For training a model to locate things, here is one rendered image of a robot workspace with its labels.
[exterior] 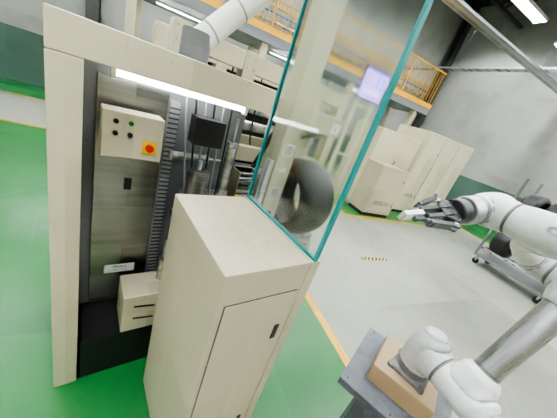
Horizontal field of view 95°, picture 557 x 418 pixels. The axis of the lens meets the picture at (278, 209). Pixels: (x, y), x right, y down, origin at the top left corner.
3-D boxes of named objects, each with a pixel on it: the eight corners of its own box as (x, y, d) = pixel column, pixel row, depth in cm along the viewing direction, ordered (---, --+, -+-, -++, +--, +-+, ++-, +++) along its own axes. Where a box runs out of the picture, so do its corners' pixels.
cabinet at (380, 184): (360, 215, 607) (384, 165, 562) (346, 204, 653) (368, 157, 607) (386, 218, 648) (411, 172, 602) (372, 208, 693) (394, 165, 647)
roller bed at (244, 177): (230, 206, 204) (239, 172, 193) (223, 198, 214) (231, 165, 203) (251, 207, 216) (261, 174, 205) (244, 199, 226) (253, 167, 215)
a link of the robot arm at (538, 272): (525, 235, 109) (565, 254, 97) (536, 249, 118) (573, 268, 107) (502, 258, 112) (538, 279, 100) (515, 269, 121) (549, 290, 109)
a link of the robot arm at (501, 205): (466, 187, 82) (510, 204, 71) (497, 186, 87) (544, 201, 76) (452, 216, 86) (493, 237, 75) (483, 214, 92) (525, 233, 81)
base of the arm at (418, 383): (434, 372, 134) (440, 366, 132) (421, 396, 118) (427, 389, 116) (402, 345, 145) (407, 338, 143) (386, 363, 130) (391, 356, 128)
